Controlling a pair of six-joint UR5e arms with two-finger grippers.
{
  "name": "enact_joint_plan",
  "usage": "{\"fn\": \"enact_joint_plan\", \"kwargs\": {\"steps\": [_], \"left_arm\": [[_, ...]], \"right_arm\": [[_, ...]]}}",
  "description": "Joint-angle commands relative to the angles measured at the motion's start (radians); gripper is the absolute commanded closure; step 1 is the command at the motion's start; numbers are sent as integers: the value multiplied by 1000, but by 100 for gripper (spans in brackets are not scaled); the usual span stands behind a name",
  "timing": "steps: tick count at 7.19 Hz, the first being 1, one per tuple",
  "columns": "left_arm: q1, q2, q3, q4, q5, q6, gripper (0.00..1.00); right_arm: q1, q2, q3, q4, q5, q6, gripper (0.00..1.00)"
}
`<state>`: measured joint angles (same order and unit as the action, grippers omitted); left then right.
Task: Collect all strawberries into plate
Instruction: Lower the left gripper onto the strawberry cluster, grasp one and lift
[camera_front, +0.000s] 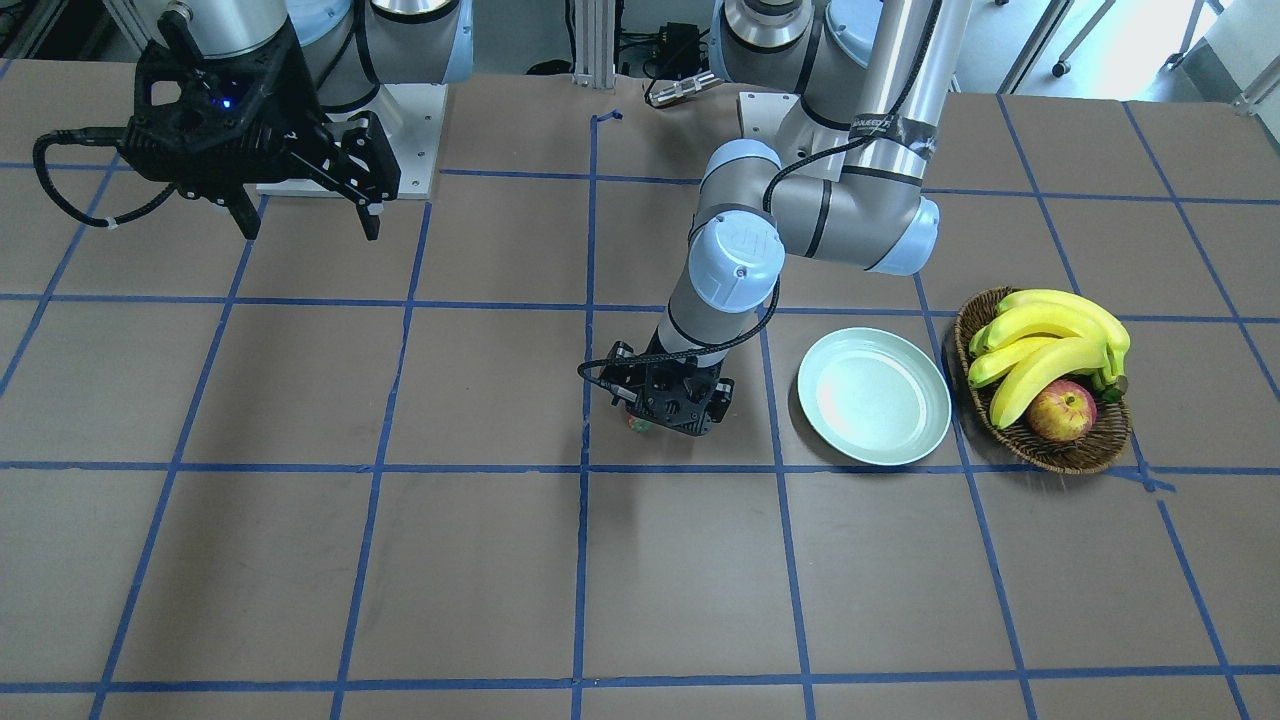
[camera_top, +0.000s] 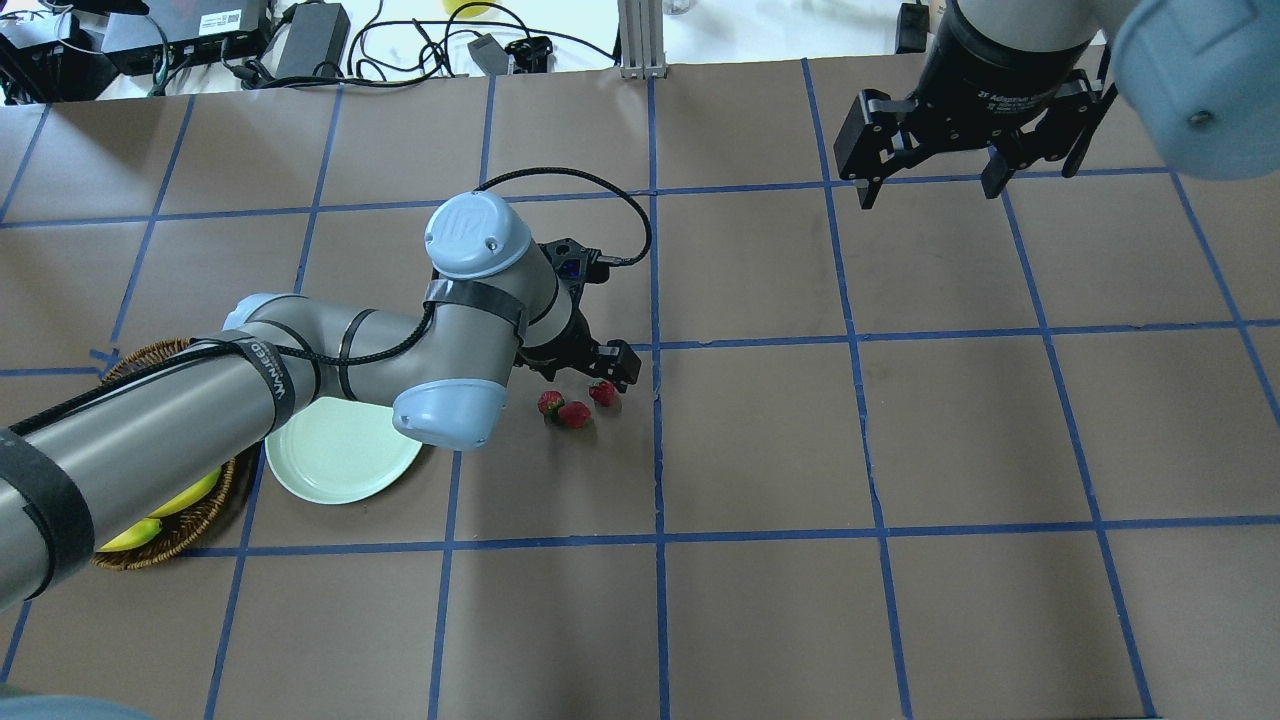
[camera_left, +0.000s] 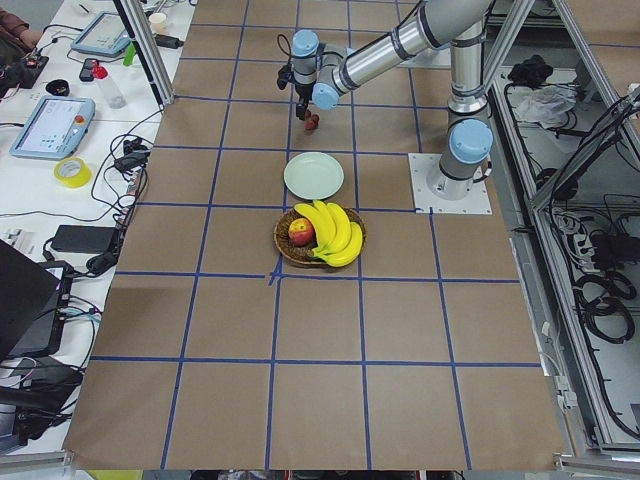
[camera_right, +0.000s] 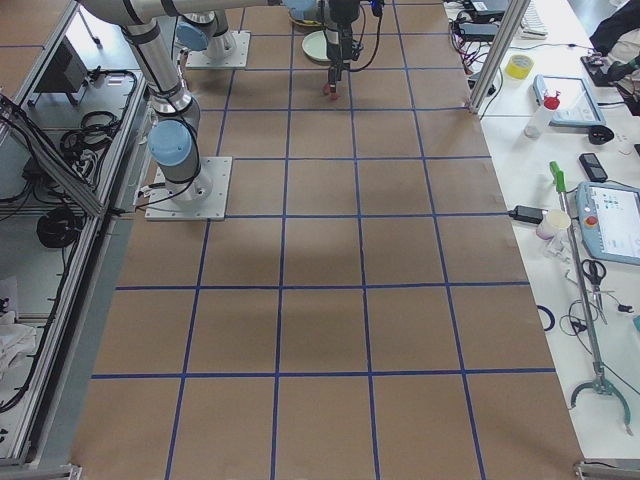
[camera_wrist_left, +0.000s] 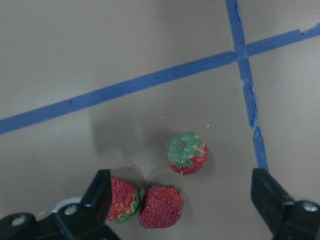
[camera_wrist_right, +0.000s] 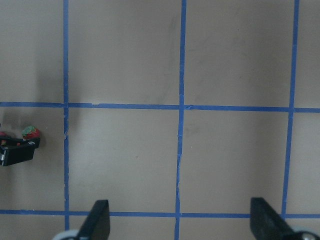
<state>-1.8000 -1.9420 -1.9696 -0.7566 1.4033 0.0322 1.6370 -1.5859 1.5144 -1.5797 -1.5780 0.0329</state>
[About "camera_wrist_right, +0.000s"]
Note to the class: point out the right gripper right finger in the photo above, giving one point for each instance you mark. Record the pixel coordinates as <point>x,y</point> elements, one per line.
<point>266,223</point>

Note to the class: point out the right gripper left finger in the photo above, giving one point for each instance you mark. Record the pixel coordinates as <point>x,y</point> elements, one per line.
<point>97,224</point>

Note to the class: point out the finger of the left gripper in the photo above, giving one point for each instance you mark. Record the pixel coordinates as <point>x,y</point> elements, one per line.
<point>17,150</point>

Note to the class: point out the greenish red strawberry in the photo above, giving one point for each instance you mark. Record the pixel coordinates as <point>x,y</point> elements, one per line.
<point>30,132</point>

